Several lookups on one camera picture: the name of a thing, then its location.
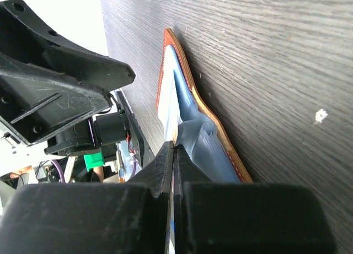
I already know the purple cable under left base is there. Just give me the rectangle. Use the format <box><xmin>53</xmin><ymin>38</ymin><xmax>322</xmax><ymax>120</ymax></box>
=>
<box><xmin>49</xmin><ymin>159</ymin><xmax>67</xmax><ymax>185</ymax></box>

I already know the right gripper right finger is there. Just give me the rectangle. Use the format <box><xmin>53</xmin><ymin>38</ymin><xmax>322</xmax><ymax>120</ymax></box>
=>
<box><xmin>173</xmin><ymin>145</ymin><xmax>336</xmax><ymax>253</ymax></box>

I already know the brown leather card holder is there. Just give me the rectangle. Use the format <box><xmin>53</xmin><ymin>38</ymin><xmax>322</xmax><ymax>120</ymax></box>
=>
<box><xmin>156</xmin><ymin>28</ymin><xmax>253</xmax><ymax>183</ymax></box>

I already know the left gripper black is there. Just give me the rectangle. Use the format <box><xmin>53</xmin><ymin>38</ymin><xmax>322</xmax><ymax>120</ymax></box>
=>
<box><xmin>1</xmin><ymin>0</ymin><xmax>135</xmax><ymax>156</ymax></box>

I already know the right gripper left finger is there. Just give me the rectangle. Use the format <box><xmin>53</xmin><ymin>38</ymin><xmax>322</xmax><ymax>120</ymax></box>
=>
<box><xmin>1</xmin><ymin>142</ymin><xmax>174</xmax><ymax>253</ymax></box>

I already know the blue white credit card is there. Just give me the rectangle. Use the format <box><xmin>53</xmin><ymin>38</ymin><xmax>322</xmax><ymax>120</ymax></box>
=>
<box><xmin>158</xmin><ymin>44</ymin><xmax>184</xmax><ymax>254</ymax></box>

